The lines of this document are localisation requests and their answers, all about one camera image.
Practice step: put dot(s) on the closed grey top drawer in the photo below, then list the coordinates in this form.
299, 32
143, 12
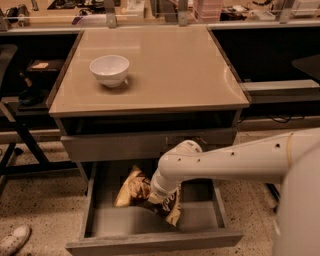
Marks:
141, 145

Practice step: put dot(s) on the black desk frame left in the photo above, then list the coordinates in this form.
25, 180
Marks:
43, 165

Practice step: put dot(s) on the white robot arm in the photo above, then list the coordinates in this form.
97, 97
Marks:
291, 159

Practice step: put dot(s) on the white shoe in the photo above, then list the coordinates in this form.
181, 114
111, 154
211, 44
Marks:
13, 242

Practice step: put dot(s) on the brown chip bag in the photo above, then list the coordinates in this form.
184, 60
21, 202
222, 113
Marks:
135, 191

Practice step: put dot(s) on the black box with label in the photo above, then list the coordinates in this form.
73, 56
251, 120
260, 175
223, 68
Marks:
44, 68

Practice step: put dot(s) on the pink plastic bin stack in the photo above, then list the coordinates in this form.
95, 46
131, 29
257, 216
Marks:
207, 11

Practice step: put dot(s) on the white bowl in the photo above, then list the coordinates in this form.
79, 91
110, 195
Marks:
110, 70

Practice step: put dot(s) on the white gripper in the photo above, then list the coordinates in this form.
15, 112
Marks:
159, 193

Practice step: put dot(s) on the grey drawer cabinet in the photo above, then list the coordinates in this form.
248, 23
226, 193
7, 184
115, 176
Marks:
177, 80

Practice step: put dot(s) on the open grey middle drawer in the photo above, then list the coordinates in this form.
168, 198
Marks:
111, 231

